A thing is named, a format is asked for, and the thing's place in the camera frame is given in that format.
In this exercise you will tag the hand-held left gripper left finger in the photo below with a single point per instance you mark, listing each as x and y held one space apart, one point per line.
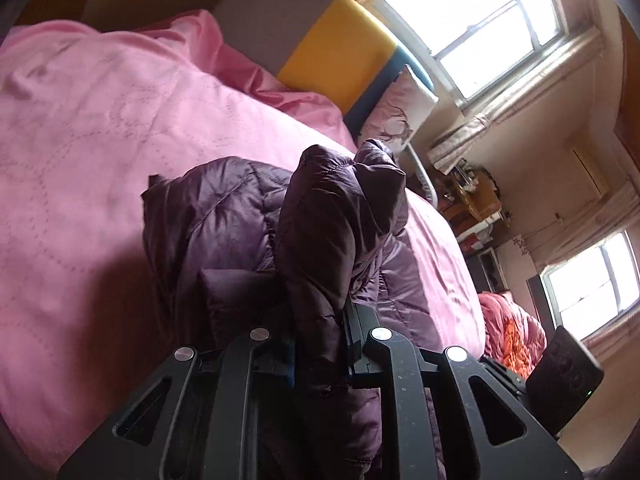
289 360

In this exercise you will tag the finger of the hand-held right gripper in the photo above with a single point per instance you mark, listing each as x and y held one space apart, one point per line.
507 375

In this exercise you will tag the large bright window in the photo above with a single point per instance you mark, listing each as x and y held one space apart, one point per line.
475 10

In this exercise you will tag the metal bed rail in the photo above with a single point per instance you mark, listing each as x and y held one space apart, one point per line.
425 175

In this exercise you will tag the pink deer print pillow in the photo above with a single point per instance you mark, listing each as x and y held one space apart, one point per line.
400 110

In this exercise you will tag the grey yellow blue headboard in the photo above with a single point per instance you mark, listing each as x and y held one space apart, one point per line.
340 55

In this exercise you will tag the pink quilted blanket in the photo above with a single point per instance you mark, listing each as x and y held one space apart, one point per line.
100 135

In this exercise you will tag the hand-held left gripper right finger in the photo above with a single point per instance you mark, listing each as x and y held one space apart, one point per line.
360 345

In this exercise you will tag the cluttered wooden desk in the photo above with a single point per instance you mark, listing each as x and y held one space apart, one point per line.
475 200

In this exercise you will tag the small bright window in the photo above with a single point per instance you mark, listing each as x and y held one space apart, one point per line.
595 290

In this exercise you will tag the red orange quilt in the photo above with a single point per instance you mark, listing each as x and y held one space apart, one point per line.
510 330

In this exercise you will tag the purple quilted down jacket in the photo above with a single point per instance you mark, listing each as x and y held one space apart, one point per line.
325 220

